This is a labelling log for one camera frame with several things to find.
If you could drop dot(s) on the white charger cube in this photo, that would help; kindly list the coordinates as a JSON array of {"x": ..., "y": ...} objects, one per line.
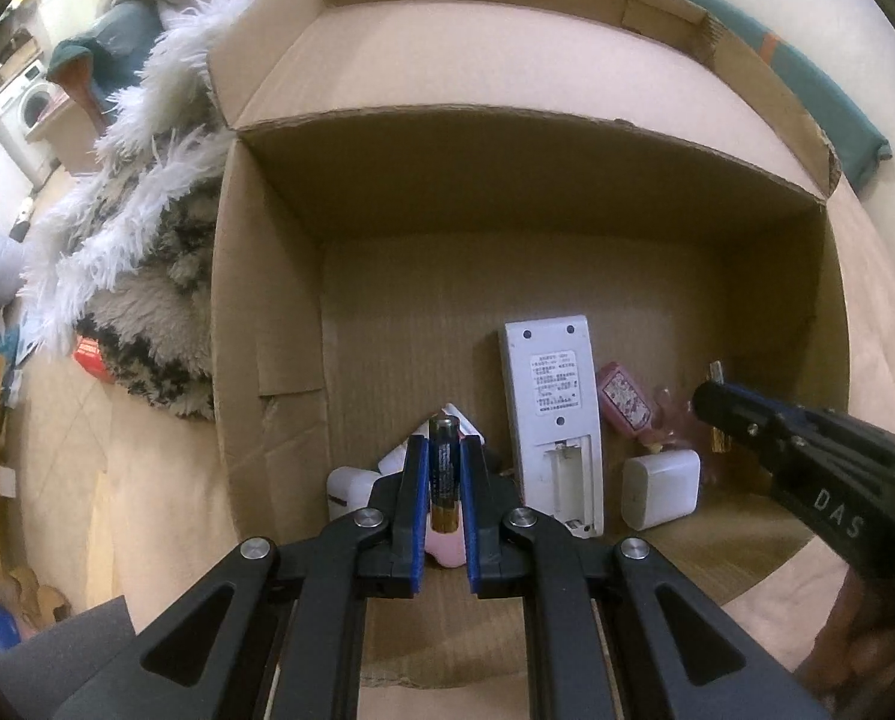
[{"x": 661, "y": 491}]

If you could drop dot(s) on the person's right hand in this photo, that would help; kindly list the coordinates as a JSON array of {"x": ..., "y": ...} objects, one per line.
[{"x": 860, "y": 637}]

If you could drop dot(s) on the fluffy white grey blanket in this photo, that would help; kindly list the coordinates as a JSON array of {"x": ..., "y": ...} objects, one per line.
[{"x": 140, "y": 240}]

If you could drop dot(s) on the light blue book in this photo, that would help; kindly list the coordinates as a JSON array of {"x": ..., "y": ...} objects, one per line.
[{"x": 31, "y": 334}]

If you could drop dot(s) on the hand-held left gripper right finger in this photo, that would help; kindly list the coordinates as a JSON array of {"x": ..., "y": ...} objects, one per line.
[{"x": 468, "y": 510}]

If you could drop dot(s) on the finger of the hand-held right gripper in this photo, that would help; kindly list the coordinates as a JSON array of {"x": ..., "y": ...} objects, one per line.
[{"x": 747, "y": 427}]

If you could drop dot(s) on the grey trouser leg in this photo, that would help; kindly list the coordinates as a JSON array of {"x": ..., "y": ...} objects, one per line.
[{"x": 57, "y": 660}]

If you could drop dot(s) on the brown slipper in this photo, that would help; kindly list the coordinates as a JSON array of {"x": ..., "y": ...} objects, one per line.
[{"x": 39, "y": 594}]

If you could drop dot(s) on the small white jar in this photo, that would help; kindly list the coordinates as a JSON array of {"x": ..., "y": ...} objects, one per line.
[{"x": 350, "y": 491}]

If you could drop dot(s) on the white remote control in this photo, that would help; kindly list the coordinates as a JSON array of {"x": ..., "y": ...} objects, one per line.
[{"x": 549, "y": 390}]

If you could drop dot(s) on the teal cushion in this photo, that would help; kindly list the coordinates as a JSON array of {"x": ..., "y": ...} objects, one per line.
[{"x": 830, "y": 105}]

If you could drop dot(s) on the white washing machine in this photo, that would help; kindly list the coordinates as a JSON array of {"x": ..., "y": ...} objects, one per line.
[{"x": 35, "y": 101}]

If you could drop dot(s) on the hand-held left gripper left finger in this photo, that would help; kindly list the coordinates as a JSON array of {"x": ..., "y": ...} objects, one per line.
[{"x": 417, "y": 510}]

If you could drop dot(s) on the pink rounded hand warmer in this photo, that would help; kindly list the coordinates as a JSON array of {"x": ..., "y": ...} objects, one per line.
[{"x": 447, "y": 549}]

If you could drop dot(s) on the red packet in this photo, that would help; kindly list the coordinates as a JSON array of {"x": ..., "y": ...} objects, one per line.
[{"x": 93, "y": 358}]

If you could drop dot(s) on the teal cloth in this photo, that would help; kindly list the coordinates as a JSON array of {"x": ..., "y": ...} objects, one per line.
[{"x": 114, "y": 34}]

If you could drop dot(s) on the brown cardboard box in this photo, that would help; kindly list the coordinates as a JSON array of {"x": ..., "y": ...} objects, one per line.
[{"x": 567, "y": 277}]

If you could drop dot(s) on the black gold battery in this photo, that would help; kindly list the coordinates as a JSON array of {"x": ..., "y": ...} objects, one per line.
[{"x": 444, "y": 472}]

